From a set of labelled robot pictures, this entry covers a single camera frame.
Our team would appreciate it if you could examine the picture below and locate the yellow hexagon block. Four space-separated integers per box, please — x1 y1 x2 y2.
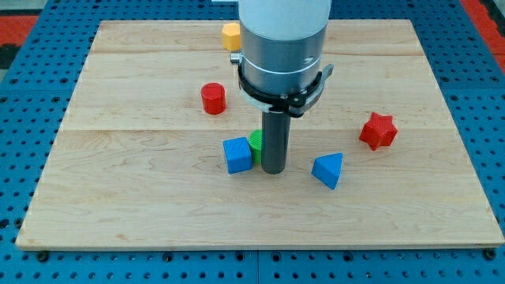
222 23 241 51

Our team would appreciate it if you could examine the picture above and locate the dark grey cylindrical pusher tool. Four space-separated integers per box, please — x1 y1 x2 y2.
261 112 290 174

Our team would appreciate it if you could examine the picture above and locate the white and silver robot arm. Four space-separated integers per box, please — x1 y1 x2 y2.
230 0 333 118

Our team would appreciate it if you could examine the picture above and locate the blue triangular prism block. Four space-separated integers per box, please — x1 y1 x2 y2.
312 153 344 190

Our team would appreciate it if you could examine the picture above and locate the light wooden board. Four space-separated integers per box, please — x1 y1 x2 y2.
17 20 504 251

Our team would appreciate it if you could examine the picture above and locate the red cylinder block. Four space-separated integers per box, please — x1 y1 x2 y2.
200 82 226 115

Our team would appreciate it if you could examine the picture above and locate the red star block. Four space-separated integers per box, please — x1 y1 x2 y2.
359 112 398 151

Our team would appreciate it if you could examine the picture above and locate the green cylinder block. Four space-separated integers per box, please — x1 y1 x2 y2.
249 129 263 163

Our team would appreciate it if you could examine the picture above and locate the blue cube block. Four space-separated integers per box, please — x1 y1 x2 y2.
223 136 253 174

